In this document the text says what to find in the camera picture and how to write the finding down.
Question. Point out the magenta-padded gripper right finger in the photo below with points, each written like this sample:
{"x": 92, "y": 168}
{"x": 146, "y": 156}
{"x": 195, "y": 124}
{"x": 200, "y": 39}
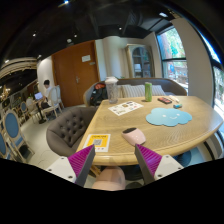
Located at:
{"x": 163, "y": 165}

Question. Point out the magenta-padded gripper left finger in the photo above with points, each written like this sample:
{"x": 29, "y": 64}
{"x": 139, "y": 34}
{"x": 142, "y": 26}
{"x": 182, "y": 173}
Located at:
{"x": 63, "y": 166}

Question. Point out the pink computer mouse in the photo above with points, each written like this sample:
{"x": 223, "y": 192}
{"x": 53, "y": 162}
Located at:
{"x": 134, "y": 136}

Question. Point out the blue cloud-shaped mouse pad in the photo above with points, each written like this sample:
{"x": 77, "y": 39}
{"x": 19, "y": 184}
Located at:
{"x": 168, "y": 116}

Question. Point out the grey tufted armchair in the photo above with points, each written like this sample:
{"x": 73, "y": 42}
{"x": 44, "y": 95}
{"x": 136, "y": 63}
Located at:
{"x": 68, "y": 130}

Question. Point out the yellow code card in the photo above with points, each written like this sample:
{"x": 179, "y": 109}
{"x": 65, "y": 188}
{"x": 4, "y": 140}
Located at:
{"x": 97, "y": 142}

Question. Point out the pink round stool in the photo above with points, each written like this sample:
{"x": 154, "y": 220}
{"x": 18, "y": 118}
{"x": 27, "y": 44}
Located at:
{"x": 110, "y": 178}

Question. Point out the small teal packet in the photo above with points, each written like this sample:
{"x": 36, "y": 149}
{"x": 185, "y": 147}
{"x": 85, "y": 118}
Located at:
{"x": 177, "y": 106}

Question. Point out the black and red flat box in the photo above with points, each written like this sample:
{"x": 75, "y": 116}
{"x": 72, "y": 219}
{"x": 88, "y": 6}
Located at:
{"x": 164, "y": 100}

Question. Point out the blue-backed chairs group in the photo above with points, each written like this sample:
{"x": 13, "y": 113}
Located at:
{"x": 11, "y": 125}

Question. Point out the white chair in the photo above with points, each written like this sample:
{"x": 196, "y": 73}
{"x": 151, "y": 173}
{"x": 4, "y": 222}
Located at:
{"x": 55, "y": 100}

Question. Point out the white tube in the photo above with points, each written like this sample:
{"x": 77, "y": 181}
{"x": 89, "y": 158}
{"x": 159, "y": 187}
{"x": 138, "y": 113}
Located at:
{"x": 174, "y": 98}

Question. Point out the white sticker sheet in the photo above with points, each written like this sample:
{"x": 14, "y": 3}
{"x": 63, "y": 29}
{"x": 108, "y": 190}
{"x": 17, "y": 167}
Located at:
{"x": 125, "y": 108}

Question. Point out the green drink can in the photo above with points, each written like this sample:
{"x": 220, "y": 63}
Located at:
{"x": 148, "y": 92}

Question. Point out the striped pillow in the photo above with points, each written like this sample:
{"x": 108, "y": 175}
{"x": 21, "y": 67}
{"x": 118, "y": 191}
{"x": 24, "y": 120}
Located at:
{"x": 133, "y": 91}
{"x": 158, "y": 90}

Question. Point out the open laptop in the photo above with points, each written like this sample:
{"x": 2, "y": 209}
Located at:
{"x": 38, "y": 96}

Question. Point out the person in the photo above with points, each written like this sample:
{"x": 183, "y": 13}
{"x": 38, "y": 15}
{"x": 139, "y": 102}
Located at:
{"x": 47, "y": 91}

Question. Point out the black and orange backpack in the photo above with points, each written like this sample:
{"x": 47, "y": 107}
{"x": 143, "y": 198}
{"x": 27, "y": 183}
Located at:
{"x": 98, "y": 95}

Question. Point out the grey curved sofa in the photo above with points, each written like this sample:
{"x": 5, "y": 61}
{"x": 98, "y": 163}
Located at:
{"x": 166, "y": 85}

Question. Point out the clear shaker bottle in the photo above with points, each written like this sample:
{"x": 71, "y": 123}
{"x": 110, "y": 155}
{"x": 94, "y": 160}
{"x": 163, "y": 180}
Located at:
{"x": 111, "y": 90}

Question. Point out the brown wooden door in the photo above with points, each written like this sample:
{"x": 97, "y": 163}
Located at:
{"x": 71, "y": 76}

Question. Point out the black framed window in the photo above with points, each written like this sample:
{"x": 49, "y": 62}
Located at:
{"x": 218, "y": 86}
{"x": 173, "y": 60}

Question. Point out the arched glass-door cabinet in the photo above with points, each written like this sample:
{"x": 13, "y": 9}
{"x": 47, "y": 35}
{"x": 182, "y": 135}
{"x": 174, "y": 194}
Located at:
{"x": 141, "y": 61}

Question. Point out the white paper door sign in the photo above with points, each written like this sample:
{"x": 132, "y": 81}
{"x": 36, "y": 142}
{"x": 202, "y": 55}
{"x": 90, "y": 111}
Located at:
{"x": 86, "y": 58}

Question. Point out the ceiling spot lights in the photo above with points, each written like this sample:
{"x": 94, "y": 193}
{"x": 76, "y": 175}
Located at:
{"x": 163, "y": 14}

